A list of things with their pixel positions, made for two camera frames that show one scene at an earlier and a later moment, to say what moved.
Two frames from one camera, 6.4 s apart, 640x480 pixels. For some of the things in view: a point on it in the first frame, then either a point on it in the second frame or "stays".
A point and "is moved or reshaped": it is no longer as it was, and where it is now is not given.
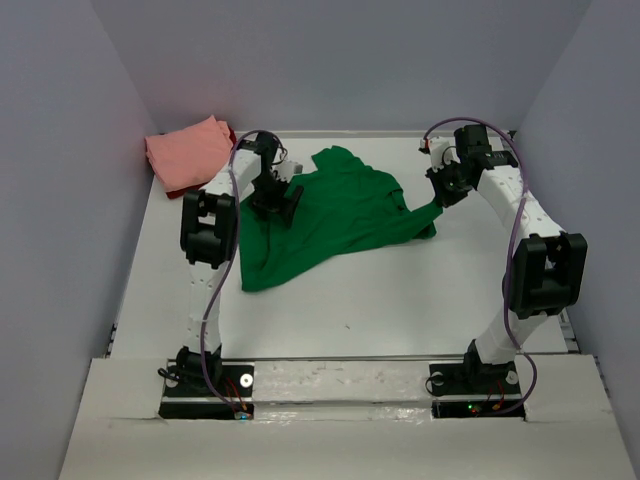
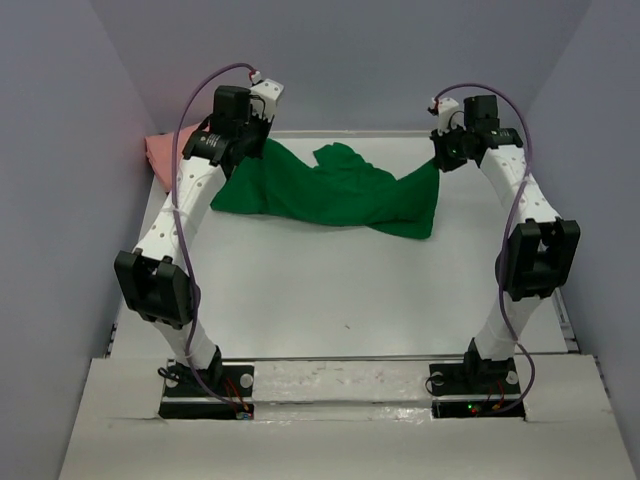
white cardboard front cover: [344, 420] stays
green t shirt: [348, 206] is moved or reshaped
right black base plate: [472, 389] stays
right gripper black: [442, 198] → [444, 162]
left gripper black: [277, 204] → [264, 127]
